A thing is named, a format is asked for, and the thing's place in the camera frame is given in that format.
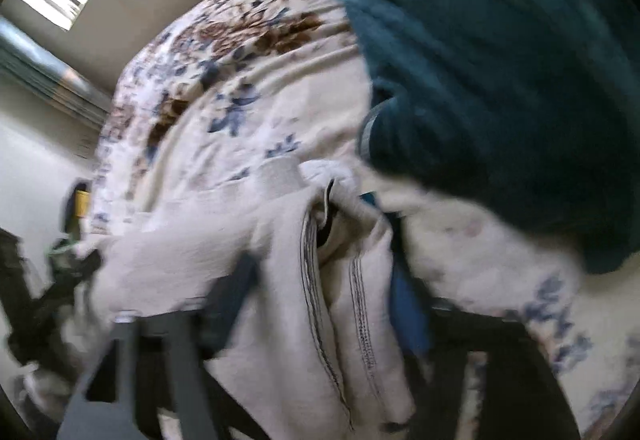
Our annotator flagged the yellow box with black cap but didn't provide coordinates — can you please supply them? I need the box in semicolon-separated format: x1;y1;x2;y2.
61;180;91;241

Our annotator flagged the floral fleece bed blanket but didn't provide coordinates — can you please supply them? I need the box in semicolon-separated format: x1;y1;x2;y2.
89;0;639;439

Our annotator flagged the beige small garment black trim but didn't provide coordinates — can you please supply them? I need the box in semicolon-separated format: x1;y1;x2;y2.
89;157;413;439

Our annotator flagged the dark teal plush blanket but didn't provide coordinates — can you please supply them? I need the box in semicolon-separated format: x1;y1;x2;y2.
340;0;639;274

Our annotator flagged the left striped curtain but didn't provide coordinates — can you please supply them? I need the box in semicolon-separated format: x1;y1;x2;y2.
1;17;111;130

